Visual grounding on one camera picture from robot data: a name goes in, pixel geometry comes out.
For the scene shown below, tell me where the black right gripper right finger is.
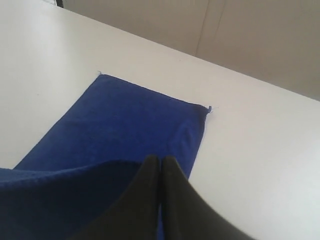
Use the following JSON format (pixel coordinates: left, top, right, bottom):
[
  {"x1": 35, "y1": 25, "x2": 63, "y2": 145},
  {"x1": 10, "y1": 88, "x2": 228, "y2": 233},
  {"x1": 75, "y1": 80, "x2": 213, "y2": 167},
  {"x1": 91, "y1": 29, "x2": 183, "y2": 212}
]
[{"x1": 161, "y1": 156, "x2": 252, "y2": 240}]

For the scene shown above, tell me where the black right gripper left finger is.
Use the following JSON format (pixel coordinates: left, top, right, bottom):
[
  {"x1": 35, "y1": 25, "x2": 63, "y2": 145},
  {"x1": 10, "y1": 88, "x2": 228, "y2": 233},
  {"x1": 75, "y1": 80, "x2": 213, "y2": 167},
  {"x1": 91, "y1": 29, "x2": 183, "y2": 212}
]
[{"x1": 70, "y1": 155, "x2": 160, "y2": 240}]

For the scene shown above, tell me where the blue microfiber towel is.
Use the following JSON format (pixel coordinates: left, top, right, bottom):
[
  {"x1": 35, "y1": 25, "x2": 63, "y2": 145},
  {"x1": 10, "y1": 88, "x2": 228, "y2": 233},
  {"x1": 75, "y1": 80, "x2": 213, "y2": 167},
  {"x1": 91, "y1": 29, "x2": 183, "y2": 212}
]
[{"x1": 0, "y1": 74, "x2": 210, "y2": 240}]

